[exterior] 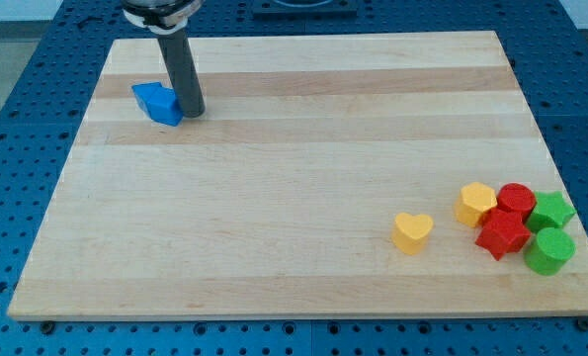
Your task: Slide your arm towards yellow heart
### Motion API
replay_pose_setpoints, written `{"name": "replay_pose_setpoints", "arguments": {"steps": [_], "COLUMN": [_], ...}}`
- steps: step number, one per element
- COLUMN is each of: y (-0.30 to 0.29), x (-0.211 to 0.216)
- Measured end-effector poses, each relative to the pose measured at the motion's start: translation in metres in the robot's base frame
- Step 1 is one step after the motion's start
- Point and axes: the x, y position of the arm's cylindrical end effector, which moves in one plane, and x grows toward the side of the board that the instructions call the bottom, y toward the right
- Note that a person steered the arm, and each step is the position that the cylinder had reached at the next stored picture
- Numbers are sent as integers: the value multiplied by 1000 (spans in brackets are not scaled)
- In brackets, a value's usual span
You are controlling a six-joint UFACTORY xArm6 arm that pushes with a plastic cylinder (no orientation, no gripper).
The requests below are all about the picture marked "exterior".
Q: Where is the yellow heart block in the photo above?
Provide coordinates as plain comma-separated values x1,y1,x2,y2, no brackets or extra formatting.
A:
391,213,434,255

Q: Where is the blue block behind cube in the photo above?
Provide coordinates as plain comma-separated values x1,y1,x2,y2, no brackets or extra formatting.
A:
131,82,162,115

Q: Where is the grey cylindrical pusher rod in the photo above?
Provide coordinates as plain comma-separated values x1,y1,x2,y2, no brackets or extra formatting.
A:
157,30,206,119

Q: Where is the yellow hexagon block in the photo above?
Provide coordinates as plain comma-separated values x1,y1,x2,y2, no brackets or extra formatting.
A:
454,182,497,227

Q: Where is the red star block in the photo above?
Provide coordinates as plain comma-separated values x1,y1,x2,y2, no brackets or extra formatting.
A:
475,208,532,260

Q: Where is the red cylinder block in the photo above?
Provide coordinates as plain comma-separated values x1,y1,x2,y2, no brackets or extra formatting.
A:
497,182,537,222

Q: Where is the green star block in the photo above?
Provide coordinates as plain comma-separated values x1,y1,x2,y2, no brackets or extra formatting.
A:
525,191,576,232

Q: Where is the green cylinder block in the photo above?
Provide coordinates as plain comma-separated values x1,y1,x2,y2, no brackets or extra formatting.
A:
524,227,576,276

